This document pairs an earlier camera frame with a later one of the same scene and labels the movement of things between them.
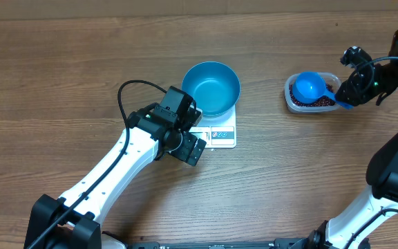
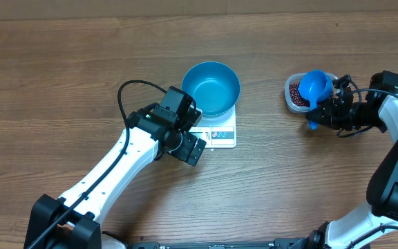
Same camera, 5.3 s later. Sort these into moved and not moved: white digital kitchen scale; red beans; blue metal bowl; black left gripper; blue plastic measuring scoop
Moved: blue plastic measuring scoop; red beans
Not moved: white digital kitchen scale; black left gripper; blue metal bowl
